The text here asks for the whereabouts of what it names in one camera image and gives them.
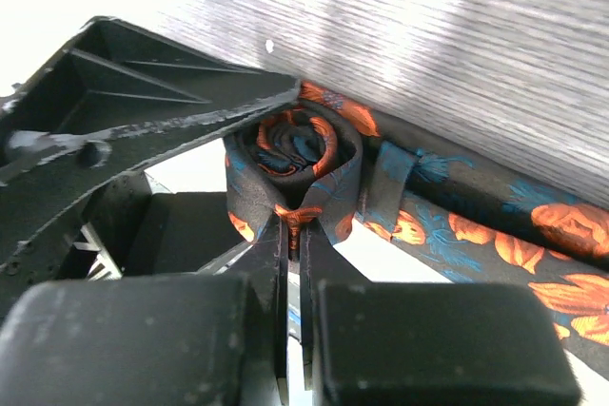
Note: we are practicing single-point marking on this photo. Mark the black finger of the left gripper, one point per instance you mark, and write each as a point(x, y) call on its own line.
point(45, 188)
point(115, 80)

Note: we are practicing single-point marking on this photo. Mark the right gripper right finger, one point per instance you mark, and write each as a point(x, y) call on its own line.
point(389, 343)

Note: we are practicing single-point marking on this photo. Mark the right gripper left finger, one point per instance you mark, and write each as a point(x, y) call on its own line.
point(177, 339)

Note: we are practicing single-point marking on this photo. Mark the black orange floral tie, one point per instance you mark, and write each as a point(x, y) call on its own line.
point(329, 161)

